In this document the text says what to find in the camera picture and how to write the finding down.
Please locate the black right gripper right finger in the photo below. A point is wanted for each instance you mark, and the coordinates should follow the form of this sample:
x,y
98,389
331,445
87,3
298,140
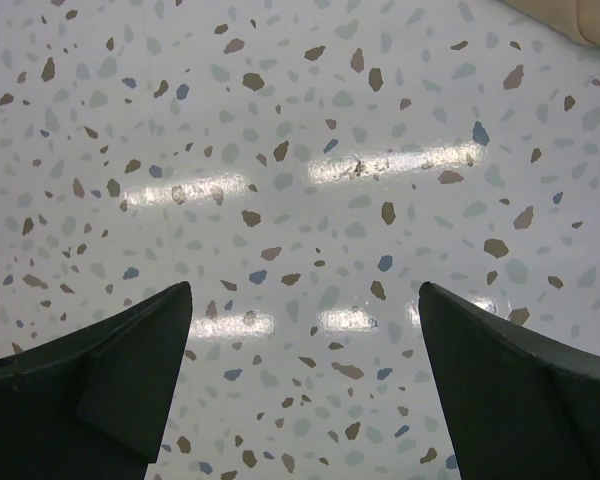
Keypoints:
x,y
517,404

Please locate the folded beige t-shirt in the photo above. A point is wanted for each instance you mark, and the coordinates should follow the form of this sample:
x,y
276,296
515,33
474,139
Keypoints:
x,y
579,20

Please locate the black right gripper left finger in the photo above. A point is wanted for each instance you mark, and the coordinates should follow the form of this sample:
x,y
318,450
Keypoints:
x,y
94,404

